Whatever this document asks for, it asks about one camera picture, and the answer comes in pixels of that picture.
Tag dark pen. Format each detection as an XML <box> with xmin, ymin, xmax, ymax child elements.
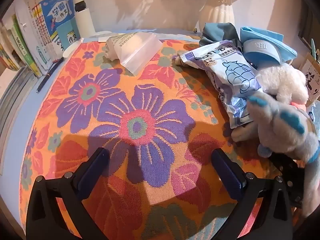
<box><xmin>37</xmin><ymin>57</ymin><xmax>64</xmax><ymax>93</ymax></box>

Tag black monitor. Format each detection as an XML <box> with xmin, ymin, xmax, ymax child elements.
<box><xmin>300</xmin><ymin>2</ymin><xmax>320</xmax><ymax>50</ymax></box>

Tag grey and blue plush toy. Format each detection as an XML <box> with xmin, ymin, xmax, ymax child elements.
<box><xmin>246</xmin><ymin>92</ymin><xmax>320</xmax><ymax>165</ymax></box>

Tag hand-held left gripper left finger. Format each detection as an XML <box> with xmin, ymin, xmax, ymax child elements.
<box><xmin>26</xmin><ymin>147</ymin><xmax>110</xmax><ymax>240</ymax></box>

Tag light blue round ring base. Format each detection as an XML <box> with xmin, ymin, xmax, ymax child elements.
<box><xmin>242</xmin><ymin>39</ymin><xmax>282</xmax><ymax>68</ymax></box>

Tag white ribbed vase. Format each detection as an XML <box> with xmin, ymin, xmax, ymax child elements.
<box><xmin>199</xmin><ymin>0</ymin><xmax>235</xmax><ymax>30</ymax></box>

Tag orange floral woven mat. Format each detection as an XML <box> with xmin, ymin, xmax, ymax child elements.
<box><xmin>20</xmin><ymin>39</ymin><xmax>308</xmax><ymax>240</ymax></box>

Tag brown paper box with lettering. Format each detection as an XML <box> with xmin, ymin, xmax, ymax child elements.
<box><xmin>299</xmin><ymin>52</ymin><xmax>320</xmax><ymax>105</ymax></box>

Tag grey-blue cloth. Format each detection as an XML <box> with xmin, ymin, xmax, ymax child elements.
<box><xmin>199</xmin><ymin>22</ymin><xmax>244</xmax><ymax>53</ymax></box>

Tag clear plastic zip bag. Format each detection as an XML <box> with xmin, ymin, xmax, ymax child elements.
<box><xmin>104</xmin><ymin>32</ymin><xmax>163</xmax><ymax>75</ymax></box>

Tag purple and white wipes packet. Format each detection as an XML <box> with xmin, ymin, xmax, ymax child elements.
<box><xmin>179</xmin><ymin>40</ymin><xmax>264</xmax><ymax>129</ymax></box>

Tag row of books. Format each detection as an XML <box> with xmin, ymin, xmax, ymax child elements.
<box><xmin>0</xmin><ymin>0</ymin><xmax>82</xmax><ymax>78</ymax></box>

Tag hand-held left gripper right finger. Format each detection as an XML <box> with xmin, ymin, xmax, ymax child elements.
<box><xmin>211</xmin><ymin>148</ymin><xmax>293</xmax><ymax>240</ymax></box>

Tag light blue cloth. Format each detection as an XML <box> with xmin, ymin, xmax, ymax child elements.
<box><xmin>240</xmin><ymin>26</ymin><xmax>298</xmax><ymax>63</ymax></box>

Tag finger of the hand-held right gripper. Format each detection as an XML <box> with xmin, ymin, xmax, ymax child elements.
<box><xmin>269</xmin><ymin>151</ymin><xmax>307</xmax><ymax>208</ymax></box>

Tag white plush toy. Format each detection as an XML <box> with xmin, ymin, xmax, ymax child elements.
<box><xmin>255</xmin><ymin>62</ymin><xmax>309</xmax><ymax>105</ymax></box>

